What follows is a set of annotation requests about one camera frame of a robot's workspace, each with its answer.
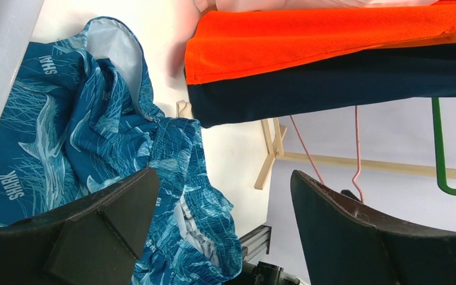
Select pink hanger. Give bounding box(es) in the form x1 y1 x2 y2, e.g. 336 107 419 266
289 106 365 203

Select orange shorts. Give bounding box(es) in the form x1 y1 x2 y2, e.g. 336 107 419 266
185 1 456 85

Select navy shorts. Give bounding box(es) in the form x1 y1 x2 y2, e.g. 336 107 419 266
187 43 456 128

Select white shorts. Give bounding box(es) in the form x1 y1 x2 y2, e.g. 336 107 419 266
192 0 437 12

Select blue patterned shorts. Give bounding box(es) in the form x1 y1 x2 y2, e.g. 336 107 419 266
0 17 243 284

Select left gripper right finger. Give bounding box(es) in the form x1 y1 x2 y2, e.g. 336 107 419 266
290 170 456 284

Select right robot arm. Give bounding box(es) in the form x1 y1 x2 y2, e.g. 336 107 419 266
224 262 302 285

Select green hanger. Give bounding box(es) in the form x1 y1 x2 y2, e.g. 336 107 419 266
432 98 456 196

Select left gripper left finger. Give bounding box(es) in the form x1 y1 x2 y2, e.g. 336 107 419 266
0 168 159 284

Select wooden clothes rack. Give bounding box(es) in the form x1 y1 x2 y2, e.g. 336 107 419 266
254 118 456 190

